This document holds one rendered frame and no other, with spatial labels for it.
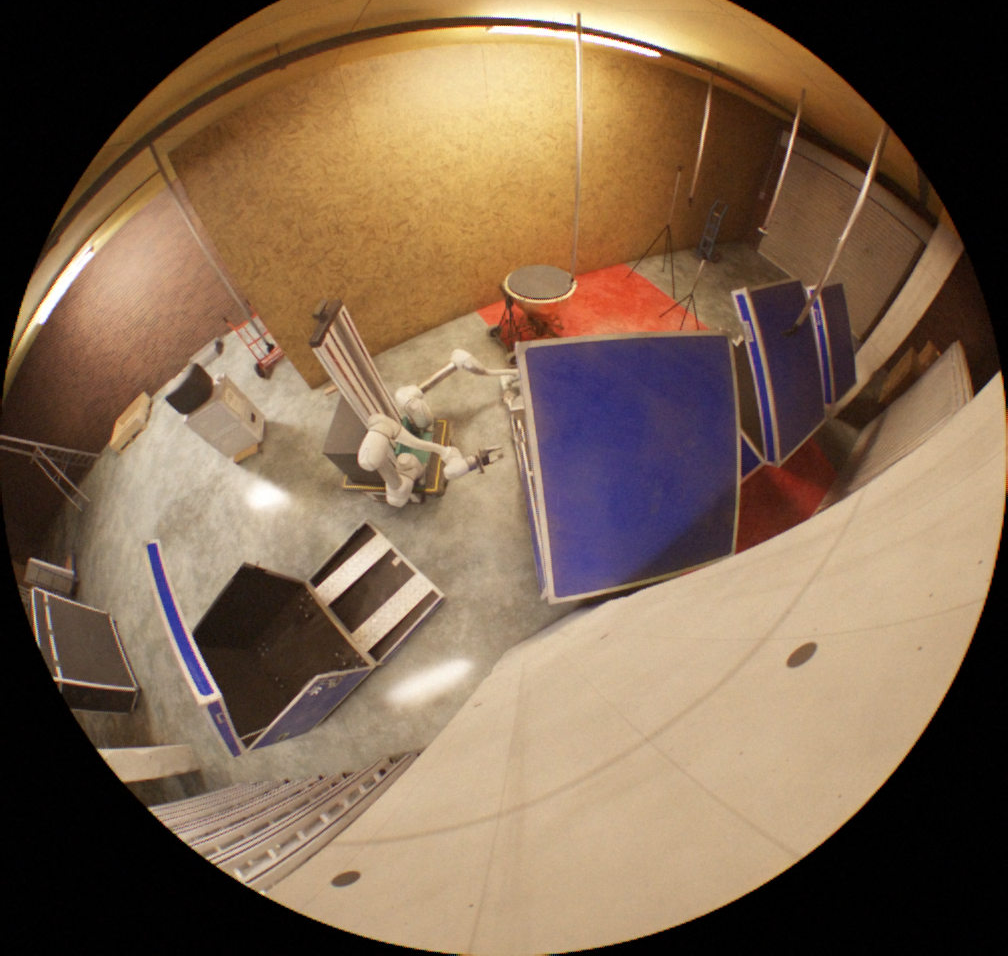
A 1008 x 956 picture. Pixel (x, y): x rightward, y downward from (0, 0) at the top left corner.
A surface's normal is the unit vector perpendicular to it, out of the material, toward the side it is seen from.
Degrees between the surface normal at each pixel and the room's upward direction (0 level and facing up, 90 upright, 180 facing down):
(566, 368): 38
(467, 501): 0
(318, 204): 90
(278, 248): 90
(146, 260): 90
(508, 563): 0
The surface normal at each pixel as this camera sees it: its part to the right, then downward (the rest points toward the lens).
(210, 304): 0.48, 0.75
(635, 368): 0.02, 0.15
